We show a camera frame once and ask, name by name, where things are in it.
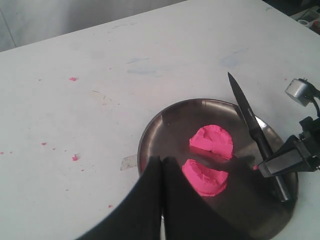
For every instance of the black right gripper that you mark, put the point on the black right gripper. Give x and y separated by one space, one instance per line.
295 155

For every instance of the white backdrop curtain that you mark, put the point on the white backdrop curtain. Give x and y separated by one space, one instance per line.
24 22

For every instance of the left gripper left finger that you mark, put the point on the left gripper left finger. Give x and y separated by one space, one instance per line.
138 216

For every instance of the round stainless steel plate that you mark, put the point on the round stainless steel plate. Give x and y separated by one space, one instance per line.
249 202

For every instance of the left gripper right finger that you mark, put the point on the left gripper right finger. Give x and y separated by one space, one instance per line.
186 215

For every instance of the black knife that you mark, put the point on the black knife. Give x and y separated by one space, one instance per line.
259 137

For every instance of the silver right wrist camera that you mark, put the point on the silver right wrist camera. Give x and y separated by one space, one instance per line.
301 91

